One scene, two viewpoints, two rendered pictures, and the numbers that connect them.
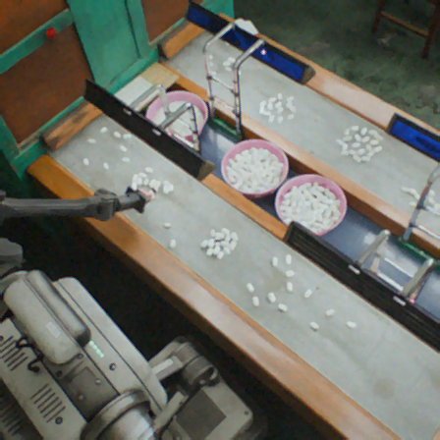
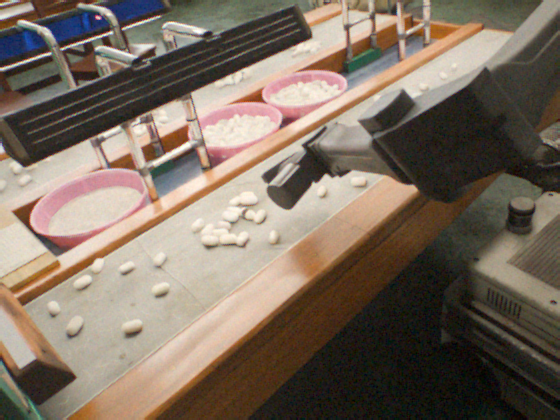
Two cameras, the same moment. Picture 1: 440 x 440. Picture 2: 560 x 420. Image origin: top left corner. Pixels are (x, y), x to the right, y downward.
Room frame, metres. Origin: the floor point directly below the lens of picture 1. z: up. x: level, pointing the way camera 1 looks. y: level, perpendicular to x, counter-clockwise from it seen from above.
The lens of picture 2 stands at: (1.16, 1.11, 1.37)
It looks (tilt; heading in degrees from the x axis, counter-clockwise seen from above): 37 degrees down; 268
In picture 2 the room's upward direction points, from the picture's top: 8 degrees counter-clockwise
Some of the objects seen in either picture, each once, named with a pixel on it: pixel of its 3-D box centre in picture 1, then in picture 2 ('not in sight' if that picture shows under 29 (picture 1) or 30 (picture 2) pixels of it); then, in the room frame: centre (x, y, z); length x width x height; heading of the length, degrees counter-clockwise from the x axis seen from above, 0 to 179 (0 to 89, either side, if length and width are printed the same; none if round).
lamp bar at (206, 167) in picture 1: (143, 125); (178, 69); (1.37, 0.22, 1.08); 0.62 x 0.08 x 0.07; 41
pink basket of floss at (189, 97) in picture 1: (178, 121); (97, 215); (1.68, 0.12, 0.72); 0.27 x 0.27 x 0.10
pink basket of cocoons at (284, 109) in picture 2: (309, 209); (306, 101); (1.14, -0.36, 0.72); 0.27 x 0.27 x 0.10
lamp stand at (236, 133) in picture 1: (236, 83); (99, 102); (1.68, -0.15, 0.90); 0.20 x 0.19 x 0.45; 41
